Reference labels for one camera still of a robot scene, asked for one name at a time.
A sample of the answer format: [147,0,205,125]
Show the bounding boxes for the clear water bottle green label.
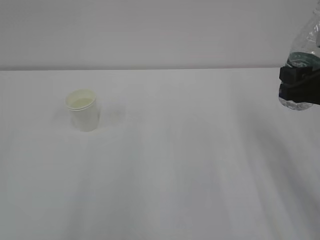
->
[278,4,320,111]

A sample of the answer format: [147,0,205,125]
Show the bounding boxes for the white paper cup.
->
[65,89,100,132]

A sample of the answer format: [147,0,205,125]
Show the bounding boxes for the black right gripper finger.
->
[279,66,320,87]
[279,76,320,105]

